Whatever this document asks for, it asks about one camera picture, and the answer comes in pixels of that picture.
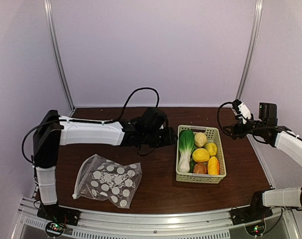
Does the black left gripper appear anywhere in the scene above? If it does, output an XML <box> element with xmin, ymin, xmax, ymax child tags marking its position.
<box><xmin>144</xmin><ymin>126</ymin><xmax>178</xmax><ymax>148</ymax></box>

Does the yellow green lemon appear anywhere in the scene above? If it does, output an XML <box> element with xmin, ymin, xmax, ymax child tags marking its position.
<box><xmin>204</xmin><ymin>142</ymin><xmax>218</xmax><ymax>157</ymax></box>

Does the green white bok choy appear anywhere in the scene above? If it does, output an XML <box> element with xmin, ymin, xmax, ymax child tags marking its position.
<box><xmin>178</xmin><ymin>129</ymin><xmax>195</xmax><ymax>173</ymax></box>

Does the green perforated plastic basket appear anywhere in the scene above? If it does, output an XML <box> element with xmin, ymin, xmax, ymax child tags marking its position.
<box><xmin>175</xmin><ymin>124</ymin><xmax>227</xmax><ymax>184</ymax></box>

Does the clear polka dot zip bag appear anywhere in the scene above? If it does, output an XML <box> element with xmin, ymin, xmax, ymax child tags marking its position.
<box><xmin>72</xmin><ymin>154</ymin><xmax>143</xmax><ymax>209</ymax></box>

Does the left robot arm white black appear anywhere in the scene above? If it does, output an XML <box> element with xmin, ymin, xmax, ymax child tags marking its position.
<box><xmin>33</xmin><ymin>107</ymin><xmax>177</xmax><ymax>221</ymax></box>

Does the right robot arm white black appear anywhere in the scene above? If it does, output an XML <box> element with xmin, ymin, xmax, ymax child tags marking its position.
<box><xmin>223</xmin><ymin>100</ymin><xmax>302</xmax><ymax>220</ymax></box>

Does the orange yellow corn bread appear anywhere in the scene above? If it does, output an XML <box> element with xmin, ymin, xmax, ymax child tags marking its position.
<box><xmin>207</xmin><ymin>156</ymin><xmax>220</xmax><ymax>175</ymax></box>

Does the dark green cucumber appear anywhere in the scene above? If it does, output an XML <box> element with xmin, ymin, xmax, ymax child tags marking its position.
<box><xmin>189</xmin><ymin>160</ymin><xmax>196</xmax><ymax>173</ymax></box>

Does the brown potato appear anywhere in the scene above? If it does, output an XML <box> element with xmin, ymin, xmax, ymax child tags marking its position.
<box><xmin>193</xmin><ymin>163</ymin><xmax>207</xmax><ymax>174</ymax></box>

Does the right round circuit board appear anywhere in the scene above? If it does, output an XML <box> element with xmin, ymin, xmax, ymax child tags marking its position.
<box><xmin>245</xmin><ymin>222</ymin><xmax>266</xmax><ymax>237</ymax></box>

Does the round circuit board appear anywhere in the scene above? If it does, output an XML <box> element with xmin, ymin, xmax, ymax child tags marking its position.
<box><xmin>245</xmin><ymin>222</ymin><xmax>266</xmax><ymax>237</ymax></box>
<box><xmin>45</xmin><ymin>222</ymin><xmax>66</xmax><ymax>238</ymax></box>

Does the left round circuit board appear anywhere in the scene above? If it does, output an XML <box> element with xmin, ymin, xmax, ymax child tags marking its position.
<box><xmin>45</xmin><ymin>222</ymin><xmax>66</xmax><ymax>238</ymax></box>

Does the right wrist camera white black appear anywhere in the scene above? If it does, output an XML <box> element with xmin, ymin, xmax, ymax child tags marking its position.
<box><xmin>232</xmin><ymin>100</ymin><xmax>252</xmax><ymax>124</ymax></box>

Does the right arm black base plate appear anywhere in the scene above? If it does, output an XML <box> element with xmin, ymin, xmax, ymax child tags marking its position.
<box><xmin>229</xmin><ymin>206</ymin><xmax>273</xmax><ymax>225</ymax></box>

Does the front aluminium rail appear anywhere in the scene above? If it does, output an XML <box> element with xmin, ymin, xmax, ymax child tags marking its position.
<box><xmin>9</xmin><ymin>197</ymin><xmax>301</xmax><ymax>239</ymax></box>

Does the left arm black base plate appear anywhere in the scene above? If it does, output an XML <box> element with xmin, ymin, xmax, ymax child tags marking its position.
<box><xmin>37</xmin><ymin>205</ymin><xmax>80</xmax><ymax>226</ymax></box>

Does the right aluminium frame post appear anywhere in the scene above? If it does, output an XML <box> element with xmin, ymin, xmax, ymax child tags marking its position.
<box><xmin>236</xmin><ymin>0</ymin><xmax>263</xmax><ymax>100</ymax></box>

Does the aluminium frame post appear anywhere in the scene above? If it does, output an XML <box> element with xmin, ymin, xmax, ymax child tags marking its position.
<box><xmin>43</xmin><ymin>0</ymin><xmax>75</xmax><ymax>111</ymax></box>
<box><xmin>236</xmin><ymin>0</ymin><xmax>263</xmax><ymax>100</ymax></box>

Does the left aluminium frame post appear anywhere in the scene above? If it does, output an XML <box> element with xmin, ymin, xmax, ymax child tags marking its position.
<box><xmin>43</xmin><ymin>0</ymin><xmax>75</xmax><ymax>111</ymax></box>

